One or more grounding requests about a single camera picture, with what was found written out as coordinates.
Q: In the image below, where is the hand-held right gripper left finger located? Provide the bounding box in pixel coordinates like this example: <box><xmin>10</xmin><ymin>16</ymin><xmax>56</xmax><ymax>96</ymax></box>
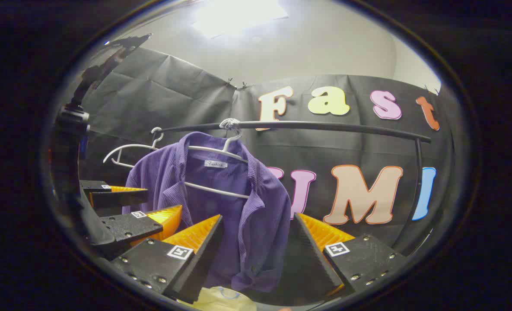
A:
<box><xmin>110</xmin><ymin>214</ymin><xmax>225</xmax><ymax>304</ymax></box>

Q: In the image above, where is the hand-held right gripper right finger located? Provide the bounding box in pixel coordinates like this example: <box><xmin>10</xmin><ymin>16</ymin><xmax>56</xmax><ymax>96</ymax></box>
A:
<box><xmin>293</xmin><ymin>213</ymin><xmax>408</xmax><ymax>299</ymax></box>

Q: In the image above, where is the purple ribbed shirt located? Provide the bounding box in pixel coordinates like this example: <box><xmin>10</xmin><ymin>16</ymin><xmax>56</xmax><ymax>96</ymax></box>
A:
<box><xmin>122</xmin><ymin>132</ymin><xmax>292</xmax><ymax>294</ymax></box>

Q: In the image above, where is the empty white hanger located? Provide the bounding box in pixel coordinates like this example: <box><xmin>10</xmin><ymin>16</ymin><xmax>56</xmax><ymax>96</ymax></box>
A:
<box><xmin>103</xmin><ymin>127</ymin><xmax>165</xmax><ymax>169</ymax></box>

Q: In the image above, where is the white hanger with shirt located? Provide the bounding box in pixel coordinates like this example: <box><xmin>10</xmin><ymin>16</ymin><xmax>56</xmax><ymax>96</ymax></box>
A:
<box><xmin>182</xmin><ymin>118</ymin><xmax>251</xmax><ymax>200</ymax></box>

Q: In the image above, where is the black backdrop cloth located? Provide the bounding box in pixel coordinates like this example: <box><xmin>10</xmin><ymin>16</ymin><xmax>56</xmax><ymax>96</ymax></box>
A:
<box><xmin>79</xmin><ymin>45</ymin><xmax>455</xmax><ymax>260</ymax></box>

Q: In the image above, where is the black clothes rail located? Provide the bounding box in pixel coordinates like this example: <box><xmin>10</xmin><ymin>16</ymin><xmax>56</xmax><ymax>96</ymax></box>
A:
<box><xmin>156</xmin><ymin>120</ymin><xmax>432</xmax><ymax>255</ymax></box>

